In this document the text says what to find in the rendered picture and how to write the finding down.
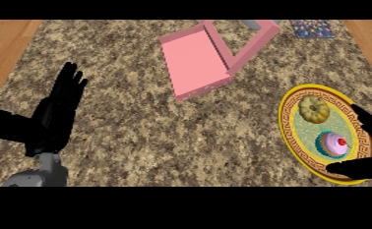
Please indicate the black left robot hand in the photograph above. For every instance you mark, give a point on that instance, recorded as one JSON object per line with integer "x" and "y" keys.
{"x": 54, "y": 115}

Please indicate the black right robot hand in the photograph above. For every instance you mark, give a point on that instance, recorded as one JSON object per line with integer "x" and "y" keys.
{"x": 356, "y": 169}

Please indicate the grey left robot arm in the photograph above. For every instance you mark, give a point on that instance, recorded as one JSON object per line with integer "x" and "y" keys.
{"x": 42, "y": 174}

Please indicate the pink frosted cupcake with cherry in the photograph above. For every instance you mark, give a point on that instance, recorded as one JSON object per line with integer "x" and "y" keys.
{"x": 331, "y": 144}

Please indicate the yellow patterned plate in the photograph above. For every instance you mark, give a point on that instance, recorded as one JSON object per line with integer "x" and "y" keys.
{"x": 311, "y": 131}

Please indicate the pink open cardboard box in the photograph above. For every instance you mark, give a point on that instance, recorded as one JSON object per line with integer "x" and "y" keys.
{"x": 213, "y": 56}

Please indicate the dark blue patterned flat box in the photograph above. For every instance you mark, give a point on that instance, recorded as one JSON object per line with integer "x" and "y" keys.
{"x": 312, "y": 29}

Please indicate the grey rounded object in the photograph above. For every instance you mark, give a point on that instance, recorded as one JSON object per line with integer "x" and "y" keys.
{"x": 252, "y": 24}

